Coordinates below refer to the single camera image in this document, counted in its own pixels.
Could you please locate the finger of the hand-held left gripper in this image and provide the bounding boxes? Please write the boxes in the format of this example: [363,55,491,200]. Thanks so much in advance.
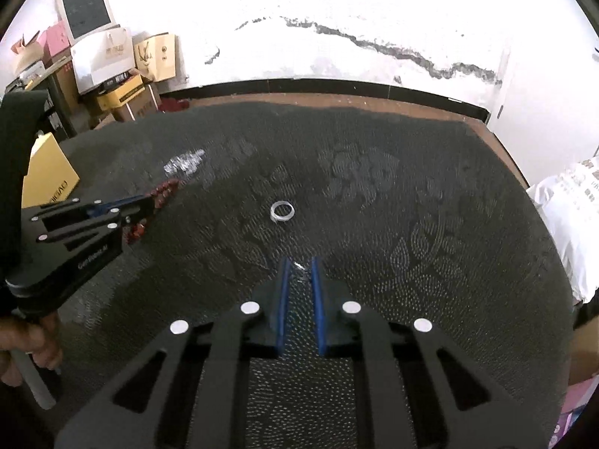
[36,216,142,246]
[25,194,159,225]

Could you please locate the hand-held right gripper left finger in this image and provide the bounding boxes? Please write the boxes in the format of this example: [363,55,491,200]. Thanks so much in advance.
[55,257,292,449]

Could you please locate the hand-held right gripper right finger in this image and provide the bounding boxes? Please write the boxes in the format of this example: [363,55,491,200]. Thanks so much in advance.
[310,256,560,449]

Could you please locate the red bead bracelet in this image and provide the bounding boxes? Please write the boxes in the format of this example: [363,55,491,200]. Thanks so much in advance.
[122,178,181,245]

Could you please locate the person's left hand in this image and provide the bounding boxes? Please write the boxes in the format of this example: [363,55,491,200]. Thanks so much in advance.
[0,309,64,387]

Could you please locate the yellow cardboard box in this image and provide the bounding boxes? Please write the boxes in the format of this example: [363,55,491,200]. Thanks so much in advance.
[21,132,81,209]

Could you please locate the crumpled clear plastic wrap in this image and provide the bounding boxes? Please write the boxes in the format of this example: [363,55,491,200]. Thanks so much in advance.
[164,149,207,175]

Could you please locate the yellow and black box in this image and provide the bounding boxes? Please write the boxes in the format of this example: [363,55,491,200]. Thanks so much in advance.
[95,74,146,112]

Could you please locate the tall brown cardboard box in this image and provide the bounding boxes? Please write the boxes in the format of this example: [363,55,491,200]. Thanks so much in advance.
[47,58,85,137]

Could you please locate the brown paper bag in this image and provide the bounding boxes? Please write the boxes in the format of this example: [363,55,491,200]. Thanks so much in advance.
[133,33,177,83]

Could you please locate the beige bag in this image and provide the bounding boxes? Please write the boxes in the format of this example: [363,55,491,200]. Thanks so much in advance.
[10,34,46,78]

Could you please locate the white CRT monitor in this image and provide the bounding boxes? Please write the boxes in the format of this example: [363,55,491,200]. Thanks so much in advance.
[54,0,118,46]

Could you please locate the white plastic bag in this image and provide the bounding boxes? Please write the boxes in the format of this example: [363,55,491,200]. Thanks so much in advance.
[526,155,599,302]

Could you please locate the pink patterned box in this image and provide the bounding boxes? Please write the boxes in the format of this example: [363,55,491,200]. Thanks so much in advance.
[550,375,597,449]

